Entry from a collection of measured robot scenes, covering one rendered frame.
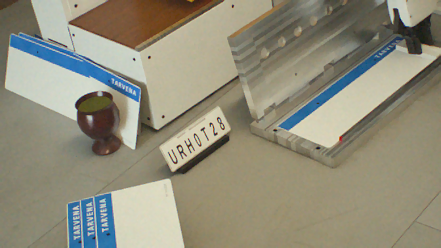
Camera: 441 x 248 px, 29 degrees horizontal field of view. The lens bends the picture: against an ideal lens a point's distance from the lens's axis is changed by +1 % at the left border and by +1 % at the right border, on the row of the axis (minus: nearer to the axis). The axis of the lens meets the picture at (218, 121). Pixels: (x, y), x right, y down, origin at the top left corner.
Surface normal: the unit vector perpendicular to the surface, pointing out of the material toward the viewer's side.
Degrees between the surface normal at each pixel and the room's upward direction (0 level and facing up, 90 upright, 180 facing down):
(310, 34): 79
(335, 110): 0
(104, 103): 0
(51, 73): 63
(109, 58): 90
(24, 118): 0
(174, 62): 90
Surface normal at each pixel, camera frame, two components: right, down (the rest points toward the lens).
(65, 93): -0.66, 0.07
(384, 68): -0.15, -0.82
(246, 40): 0.66, 0.14
